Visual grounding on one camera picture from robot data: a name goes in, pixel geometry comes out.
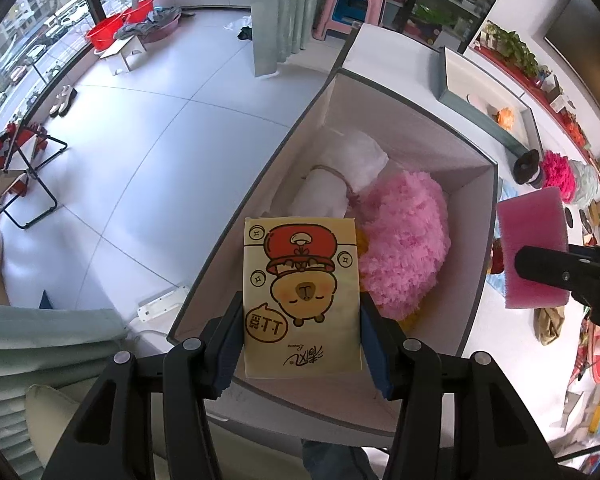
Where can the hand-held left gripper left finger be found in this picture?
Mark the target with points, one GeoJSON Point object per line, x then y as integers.
{"type": "Point", "coordinates": [227, 350]}

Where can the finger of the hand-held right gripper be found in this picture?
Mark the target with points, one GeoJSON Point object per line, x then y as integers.
{"type": "Point", "coordinates": [545, 266]}

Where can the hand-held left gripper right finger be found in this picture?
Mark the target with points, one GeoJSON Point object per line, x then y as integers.
{"type": "Point", "coordinates": [377, 355]}

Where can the large pink sponge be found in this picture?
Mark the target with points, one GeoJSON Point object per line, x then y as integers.
{"type": "Point", "coordinates": [532, 220]}

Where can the pink fluffy chenille cloth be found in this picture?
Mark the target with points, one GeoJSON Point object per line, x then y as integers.
{"type": "Point", "coordinates": [405, 240]}

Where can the large grey box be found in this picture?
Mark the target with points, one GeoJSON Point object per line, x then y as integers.
{"type": "Point", "coordinates": [420, 145]}

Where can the white towel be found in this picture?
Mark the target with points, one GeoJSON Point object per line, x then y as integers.
{"type": "Point", "coordinates": [345, 170]}

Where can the tan cloth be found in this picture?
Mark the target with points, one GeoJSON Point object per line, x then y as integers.
{"type": "Point", "coordinates": [550, 325]}

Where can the white power strip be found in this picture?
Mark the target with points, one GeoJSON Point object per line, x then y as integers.
{"type": "Point", "coordinates": [162, 302]}

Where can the pile of colourful packets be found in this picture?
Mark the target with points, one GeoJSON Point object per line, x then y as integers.
{"type": "Point", "coordinates": [592, 380]}

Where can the magenta fluffy yarn bundle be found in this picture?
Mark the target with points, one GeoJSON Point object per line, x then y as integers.
{"type": "Point", "coordinates": [559, 175]}

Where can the pale green bath pouf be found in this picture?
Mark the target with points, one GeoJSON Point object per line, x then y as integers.
{"type": "Point", "coordinates": [586, 182]}

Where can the person's jeans legs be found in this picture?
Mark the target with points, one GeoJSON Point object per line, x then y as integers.
{"type": "Point", "coordinates": [335, 460]}

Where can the orange fabric flower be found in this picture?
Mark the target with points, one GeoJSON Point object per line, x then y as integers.
{"type": "Point", "coordinates": [507, 117]}

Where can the red shelf with small items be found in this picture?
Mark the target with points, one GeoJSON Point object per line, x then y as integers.
{"type": "Point", "coordinates": [555, 100]}

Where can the round pink pad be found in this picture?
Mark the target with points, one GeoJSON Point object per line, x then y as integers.
{"type": "Point", "coordinates": [478, 100]}

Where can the shallow grey box lid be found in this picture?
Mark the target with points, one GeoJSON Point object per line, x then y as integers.
{"type": "Point", "coordinates": [500, 90]}

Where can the pale green curtain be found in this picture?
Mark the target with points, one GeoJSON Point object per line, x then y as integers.
{"type": "Point", "coordinates": [40, 340]}

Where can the green potted plant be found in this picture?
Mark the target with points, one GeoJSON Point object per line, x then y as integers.
{"type": "Point", "coordinates": [515, 47]}

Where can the black folding chair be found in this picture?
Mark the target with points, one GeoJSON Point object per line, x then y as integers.
{"type": "Point", "coordinates": [25, 170]}

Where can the pair of pale shoes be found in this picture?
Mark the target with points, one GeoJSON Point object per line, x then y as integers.
{"type": "Point", "coordinates": [62, 101]}

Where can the small white stool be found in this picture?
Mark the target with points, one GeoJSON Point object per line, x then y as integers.
{"type": "Point", "coordinates": [125, 52]}

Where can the pink plastic stool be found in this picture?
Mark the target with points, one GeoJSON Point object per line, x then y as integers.
{"type": "Point", "coordinates": [350, 5]}

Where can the pink basin with clothes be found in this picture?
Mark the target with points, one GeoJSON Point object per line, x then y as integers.
{"type": "Point", "coordinates": [157, 22]}

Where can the red plastic basin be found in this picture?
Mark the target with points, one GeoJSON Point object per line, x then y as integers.
{"type": "Point", "coordinates": [105, 32]}
{"type": "Point", "coordinates": [139, 10]}

